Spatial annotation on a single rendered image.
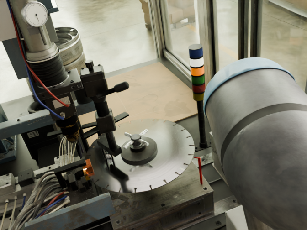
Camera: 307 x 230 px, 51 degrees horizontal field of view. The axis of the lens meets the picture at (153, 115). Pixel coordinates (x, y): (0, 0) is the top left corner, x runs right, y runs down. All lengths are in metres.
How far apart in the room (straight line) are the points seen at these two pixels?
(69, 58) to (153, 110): 0.44
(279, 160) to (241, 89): 0.11
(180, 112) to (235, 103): 1.11
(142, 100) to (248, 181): 1.32
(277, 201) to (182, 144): 0.69
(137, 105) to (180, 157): 0.68
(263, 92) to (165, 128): 0.71
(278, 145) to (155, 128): 0.78
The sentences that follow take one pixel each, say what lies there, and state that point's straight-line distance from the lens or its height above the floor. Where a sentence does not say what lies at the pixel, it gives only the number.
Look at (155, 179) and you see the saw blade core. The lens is 0.88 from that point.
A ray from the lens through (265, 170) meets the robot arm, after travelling 0.30.
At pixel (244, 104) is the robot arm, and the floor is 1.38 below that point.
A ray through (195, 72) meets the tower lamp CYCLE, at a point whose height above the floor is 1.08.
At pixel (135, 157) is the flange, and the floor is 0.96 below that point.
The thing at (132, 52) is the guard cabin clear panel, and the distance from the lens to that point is 2.00.
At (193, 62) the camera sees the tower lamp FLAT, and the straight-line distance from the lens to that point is 1.05.
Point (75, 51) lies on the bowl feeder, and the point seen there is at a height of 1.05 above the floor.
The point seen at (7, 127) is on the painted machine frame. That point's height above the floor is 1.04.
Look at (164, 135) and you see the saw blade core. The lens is 1.01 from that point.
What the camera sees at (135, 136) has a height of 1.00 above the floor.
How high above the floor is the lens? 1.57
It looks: 34 degrees down
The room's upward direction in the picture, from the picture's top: 10 degrees counter-clockwise
